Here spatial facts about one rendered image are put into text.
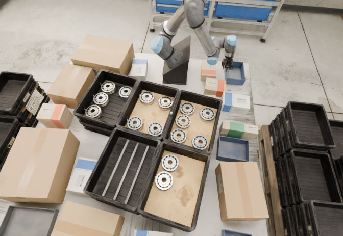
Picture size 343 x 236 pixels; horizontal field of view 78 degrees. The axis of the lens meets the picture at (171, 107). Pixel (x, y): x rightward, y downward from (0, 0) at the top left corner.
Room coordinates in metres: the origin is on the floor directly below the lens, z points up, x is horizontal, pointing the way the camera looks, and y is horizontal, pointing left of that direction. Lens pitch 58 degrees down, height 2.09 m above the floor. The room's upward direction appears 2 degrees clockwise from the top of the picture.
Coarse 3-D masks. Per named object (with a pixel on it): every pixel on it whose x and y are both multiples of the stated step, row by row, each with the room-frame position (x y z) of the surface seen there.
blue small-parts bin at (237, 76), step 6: (234, 66) 1.32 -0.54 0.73; (240, 66) 1.32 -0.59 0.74; (228, 72) 1.25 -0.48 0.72; (234, 72) 1.26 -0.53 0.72; (240, 72) 1.26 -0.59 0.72; (228, 78) 1.13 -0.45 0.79; (234, 78) 1.13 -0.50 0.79; (240, 78) 1.19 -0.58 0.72; (234, 84) 1.13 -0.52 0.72; (240, 84) 1.12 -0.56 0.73
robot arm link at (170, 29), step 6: (204, 0) 1.15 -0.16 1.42; (180, 6) 1.26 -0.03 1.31; (204, 6) 1.14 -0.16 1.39; (180, 12) 1.23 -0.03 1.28; (174, 18) 1.26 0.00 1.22; (180, 18) 1.23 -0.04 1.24; (162, 24) 1.37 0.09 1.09; (168, 24) 1.28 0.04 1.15; (174, 24) 1.25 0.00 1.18; (180, 24) 1.25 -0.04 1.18; (162, 30) 1.30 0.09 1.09; (168, 30) 1.28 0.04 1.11; (174, 30) 1.27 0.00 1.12; (168, 36) 1.26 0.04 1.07
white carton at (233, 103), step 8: (224, 96) 0.95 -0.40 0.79; (232, 96) 0.95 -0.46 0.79; (240, 96) 0.95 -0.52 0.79; (248, 96) 0.95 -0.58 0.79; (224, 104) 0.87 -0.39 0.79; (232, 104) 0.87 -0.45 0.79; (240, 104) 0.88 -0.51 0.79; (248, 104) 0.88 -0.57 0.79; (232, 112) 0.86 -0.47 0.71; (240, 112) 0.85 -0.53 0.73
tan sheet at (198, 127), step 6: (198, 108) 0.81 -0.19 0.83; (180, 114) 0.75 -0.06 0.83; (198, 114) 0.76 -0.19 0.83; (192, 120) 0.71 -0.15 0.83; (198, 120) 0.71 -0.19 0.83; (174, 126) 0.65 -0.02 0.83; (192, 126) 0.66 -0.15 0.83; (198, 126) 0.66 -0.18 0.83; (204, 126) 0.66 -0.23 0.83; (210, 126) 0.66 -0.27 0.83; (186, 132) 0.62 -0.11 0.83; (192, 132) 0.62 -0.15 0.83; (198, 132) 0.62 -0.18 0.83; (204, 132) 0.62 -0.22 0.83; (210, 132) 0.62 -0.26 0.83; (168, 138) 0.57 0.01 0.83; (186, 138) 0.57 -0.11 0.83; (192, 138) 0.57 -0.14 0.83; (210, 138) 0.58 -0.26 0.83; (186, 144) 0.53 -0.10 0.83
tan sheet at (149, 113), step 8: (160, 96) 0.89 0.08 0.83; (136, 104) 0.82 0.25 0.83; (152, 104) 0.82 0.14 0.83; (136, 112) 0.75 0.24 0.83; (144, 112) 0.76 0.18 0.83; (152, 112) 0.76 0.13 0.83; (160, 112) 0.76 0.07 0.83; (168, 112) 0.76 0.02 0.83; (144, 120) 0.69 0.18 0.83; (152, 120) 0.69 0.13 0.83; (160, 120) 0.70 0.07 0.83; (144, 128) 0.63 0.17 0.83
